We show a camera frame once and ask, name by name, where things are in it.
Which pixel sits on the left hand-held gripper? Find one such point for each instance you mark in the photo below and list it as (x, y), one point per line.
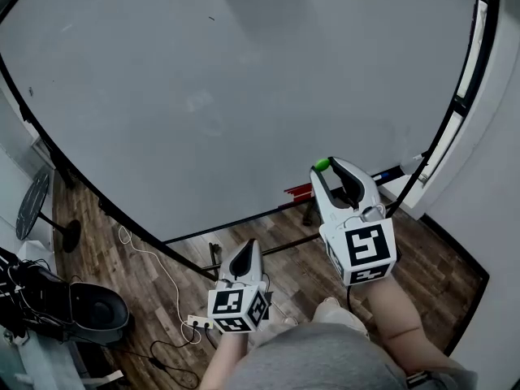
(229, 305)

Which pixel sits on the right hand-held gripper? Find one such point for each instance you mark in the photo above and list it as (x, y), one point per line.
(365, 250)

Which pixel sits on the green round magnet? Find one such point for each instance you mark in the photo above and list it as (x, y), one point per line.
(322, 164)

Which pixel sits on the person's right forearm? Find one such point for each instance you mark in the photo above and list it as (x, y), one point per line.
(402, 323)

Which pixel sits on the person's left forearm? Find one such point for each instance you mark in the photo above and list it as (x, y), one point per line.
(219, 364)

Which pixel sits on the blue white marker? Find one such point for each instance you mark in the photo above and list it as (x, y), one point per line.
(381, 175)

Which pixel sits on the red plastic board accessory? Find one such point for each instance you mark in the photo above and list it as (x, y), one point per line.
(300, 192)

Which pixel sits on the white power strip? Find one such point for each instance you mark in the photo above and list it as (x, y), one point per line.
(200, 321)

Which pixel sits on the person's white shoe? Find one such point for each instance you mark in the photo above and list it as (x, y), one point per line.
(290, 321)
(330, 301)

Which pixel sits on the clear plastic pen holder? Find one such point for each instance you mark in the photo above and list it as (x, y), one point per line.
(411, 165)

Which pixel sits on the person's beige trousers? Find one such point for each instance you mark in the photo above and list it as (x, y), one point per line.
(337, 317)

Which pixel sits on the person's grey shirt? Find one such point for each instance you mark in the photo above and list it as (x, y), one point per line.
(321, 362)

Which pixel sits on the whiteboard on black stand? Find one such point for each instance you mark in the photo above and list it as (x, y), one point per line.
(203, 96)

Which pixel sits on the black-framed window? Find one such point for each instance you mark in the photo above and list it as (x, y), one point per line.
(471, 75)

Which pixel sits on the white low table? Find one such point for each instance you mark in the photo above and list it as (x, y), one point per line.
(44, 364)

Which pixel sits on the black white-striped bag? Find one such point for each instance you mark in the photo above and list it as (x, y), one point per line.
(8, 299)

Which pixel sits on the round dark pedestal table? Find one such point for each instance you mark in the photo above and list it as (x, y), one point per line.
(32, 205)

